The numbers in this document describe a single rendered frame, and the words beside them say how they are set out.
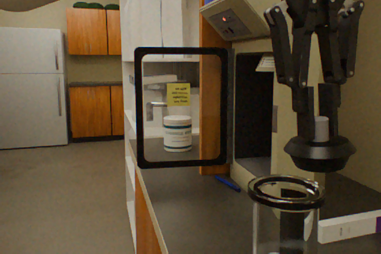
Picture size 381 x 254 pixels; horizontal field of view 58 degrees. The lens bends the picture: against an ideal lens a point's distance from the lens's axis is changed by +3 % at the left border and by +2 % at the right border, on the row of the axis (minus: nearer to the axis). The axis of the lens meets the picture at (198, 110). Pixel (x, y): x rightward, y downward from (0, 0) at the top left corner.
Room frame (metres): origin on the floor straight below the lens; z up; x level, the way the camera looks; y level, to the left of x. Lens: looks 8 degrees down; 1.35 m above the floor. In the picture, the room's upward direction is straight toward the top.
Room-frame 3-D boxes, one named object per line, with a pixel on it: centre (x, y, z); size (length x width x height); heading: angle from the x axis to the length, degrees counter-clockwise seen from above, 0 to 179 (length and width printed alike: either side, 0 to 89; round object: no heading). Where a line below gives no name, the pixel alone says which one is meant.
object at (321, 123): (0.45, -0.16, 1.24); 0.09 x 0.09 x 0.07
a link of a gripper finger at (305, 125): (0.45, -0.14, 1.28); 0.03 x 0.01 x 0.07; 15
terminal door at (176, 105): (1.10, 0.05, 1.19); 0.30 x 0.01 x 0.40; 99
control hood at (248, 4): (0.97, -0.10, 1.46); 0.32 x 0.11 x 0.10; 16
